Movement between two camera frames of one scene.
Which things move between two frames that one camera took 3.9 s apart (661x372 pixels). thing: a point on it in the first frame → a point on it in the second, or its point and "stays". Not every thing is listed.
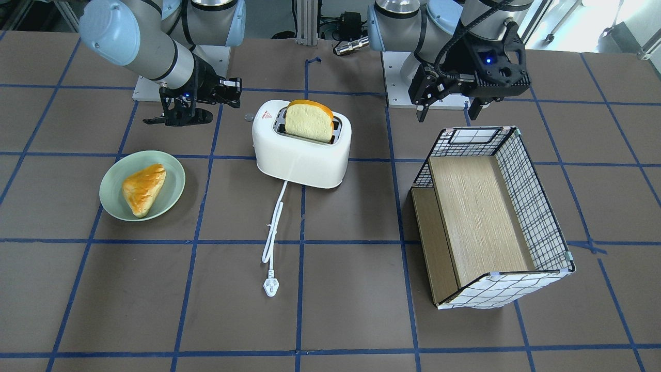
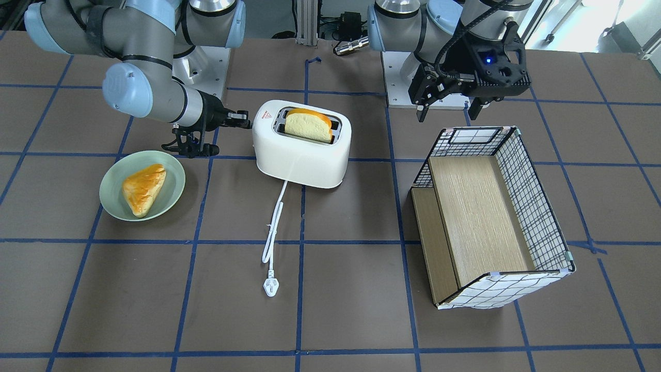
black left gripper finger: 474,108 stays
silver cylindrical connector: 362,43 stays
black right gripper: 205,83 → 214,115
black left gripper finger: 427,83 stays
